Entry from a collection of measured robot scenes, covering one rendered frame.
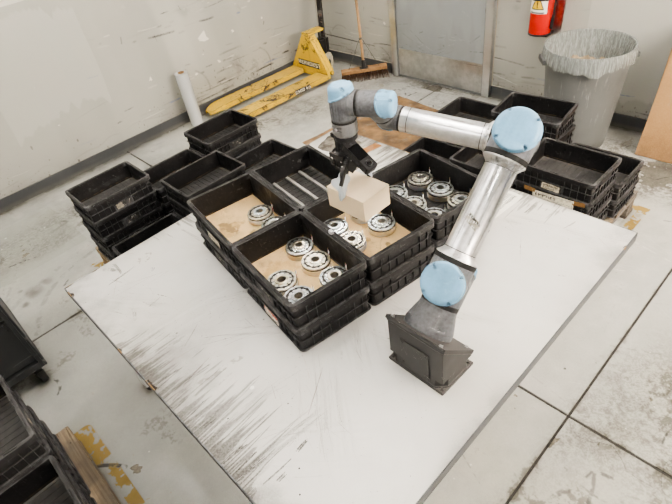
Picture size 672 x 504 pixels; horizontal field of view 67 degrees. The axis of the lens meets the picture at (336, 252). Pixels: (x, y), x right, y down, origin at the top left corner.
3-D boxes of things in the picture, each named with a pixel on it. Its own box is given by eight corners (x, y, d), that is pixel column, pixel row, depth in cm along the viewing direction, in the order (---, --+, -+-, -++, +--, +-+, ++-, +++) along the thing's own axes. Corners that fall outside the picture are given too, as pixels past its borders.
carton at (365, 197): (390, 203, 165) (388, 184, 160) (365, 222, 159) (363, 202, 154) (354, 188, 175) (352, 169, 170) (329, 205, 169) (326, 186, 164)
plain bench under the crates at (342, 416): (599, 350, 235) (638, 232, 190) (366, 669, 159) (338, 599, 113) (350, 225, 330) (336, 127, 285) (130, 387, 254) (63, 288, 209)
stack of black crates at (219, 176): (235, 209, 335) (216, 149, 306) (263, 226, 317) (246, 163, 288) (184, 241, 316) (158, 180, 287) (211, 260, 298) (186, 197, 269)
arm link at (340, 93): (350, 89, 138) (321, 89, 141) (354, 126, 145) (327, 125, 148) (358, 78, 143) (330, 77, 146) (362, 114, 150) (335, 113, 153)
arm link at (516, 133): (458, 310, 142) (549, 127, 134) (452, 316, 127) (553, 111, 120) (419, 291, 145) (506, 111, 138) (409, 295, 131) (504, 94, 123)
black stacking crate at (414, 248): (435, 246, 182) (435, 221, 174) (371, 287, 170) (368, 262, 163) (366, 202, 208) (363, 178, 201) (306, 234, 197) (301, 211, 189)
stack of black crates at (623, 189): (635, 195, 294) (645, 160, 279) (612, 221, 279) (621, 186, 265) (567, 174, 318) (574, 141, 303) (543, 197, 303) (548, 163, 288)
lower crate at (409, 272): (436, 269, 189) (436, 244, 181) (374, 310, 177) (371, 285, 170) (368, 223, 215) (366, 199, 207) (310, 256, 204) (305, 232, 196)
